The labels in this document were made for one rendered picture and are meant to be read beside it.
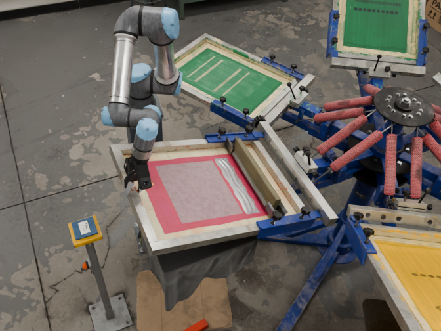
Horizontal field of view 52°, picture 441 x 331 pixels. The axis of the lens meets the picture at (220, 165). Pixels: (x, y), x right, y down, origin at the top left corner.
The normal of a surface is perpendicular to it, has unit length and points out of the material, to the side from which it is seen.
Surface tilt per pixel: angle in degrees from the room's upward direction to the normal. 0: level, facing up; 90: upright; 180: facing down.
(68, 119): 0
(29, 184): 0
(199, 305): 1
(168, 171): 15
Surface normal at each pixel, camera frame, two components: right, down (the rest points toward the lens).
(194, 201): 0.30, -0.71
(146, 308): 0.06, -0.67
